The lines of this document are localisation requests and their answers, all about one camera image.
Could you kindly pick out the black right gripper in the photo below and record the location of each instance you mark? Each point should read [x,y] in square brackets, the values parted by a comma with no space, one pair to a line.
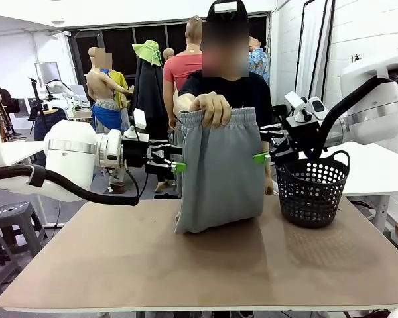
[303,136]

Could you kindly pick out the mannequin in red crop top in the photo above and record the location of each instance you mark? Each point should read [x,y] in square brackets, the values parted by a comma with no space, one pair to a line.
[179,69]

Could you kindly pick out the person's left forearm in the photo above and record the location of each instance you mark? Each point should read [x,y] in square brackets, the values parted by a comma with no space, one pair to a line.
[268,172]

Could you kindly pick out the person's left hand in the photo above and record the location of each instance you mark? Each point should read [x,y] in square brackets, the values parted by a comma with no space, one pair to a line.
[270,188]

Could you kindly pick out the figure in yellow shirt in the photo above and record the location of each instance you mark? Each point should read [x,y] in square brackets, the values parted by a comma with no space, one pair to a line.
[119,83]

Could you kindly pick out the mannequin in floral blue shirt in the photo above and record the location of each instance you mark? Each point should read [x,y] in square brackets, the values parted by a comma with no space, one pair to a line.
[260,63]

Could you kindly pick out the green sun hat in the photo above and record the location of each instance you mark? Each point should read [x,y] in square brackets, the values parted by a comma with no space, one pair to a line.
[148,51]

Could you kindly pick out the grey training pants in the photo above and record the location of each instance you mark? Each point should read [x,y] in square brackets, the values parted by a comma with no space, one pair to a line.
[222,179]

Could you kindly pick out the mannequin legs in blue jeans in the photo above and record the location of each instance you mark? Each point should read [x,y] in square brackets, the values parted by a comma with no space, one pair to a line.
[51,121]

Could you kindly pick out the white board on stand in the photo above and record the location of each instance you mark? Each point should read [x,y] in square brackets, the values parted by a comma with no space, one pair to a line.
[48,73]

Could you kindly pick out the person in black t-shirt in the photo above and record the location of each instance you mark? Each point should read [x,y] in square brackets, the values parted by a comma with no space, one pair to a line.
[252,89]

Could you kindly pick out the beige mannequin with blue wrap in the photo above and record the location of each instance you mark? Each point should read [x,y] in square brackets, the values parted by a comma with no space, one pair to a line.
[103,92]

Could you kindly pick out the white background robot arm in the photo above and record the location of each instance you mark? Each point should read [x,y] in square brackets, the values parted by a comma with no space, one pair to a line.
[58,86]

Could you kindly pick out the person's right forearm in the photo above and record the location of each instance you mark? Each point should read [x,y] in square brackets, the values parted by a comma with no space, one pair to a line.
[184,102]

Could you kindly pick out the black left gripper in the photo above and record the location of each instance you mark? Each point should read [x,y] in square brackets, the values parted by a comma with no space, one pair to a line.
[136,154]

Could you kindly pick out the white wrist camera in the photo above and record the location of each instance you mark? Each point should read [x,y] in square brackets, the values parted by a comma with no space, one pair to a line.
[139,118]
[294,100]

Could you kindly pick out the white side table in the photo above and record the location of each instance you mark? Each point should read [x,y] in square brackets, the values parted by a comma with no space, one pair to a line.
[23,154]

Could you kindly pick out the small bald mannequin head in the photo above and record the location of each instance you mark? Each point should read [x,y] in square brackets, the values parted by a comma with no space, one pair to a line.
[168,54]

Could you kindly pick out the black perforated plastic basket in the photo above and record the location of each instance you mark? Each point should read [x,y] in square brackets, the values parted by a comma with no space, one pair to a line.
[311,198]

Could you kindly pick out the person's right hand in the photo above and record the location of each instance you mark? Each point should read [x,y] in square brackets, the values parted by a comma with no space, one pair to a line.
[214,109]

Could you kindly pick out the black wall pole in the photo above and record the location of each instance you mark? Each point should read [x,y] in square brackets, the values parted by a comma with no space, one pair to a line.
[298,49]
[328,49]
[316,49]

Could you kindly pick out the mannequin in black coat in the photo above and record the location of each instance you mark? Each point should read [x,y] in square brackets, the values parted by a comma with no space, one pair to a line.
[151,99]

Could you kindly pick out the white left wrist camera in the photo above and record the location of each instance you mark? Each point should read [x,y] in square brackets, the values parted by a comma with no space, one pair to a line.
[139,118]

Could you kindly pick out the black camera tripod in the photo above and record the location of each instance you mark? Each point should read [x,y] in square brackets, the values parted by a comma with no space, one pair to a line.
[38,99]

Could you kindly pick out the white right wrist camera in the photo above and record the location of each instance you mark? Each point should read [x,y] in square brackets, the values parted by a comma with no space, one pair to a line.
[294,100]

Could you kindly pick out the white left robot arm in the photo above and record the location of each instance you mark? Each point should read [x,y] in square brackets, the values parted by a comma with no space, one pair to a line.
[69,155]

